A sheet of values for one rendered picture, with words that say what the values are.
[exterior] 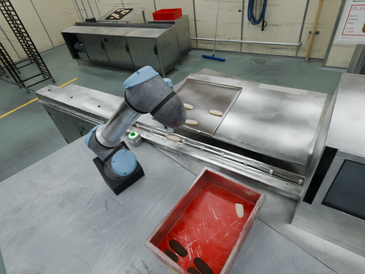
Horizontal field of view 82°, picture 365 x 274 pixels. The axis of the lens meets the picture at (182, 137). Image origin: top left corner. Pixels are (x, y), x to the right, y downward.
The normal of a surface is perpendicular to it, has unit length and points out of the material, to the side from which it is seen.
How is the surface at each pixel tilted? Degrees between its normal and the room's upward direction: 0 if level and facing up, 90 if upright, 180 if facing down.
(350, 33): 90
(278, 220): 0
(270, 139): 10
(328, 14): 89
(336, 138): 0
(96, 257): 0
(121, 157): 54
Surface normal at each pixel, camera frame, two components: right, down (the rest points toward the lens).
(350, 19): -0.56, 0.59
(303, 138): -0.22, -0.64
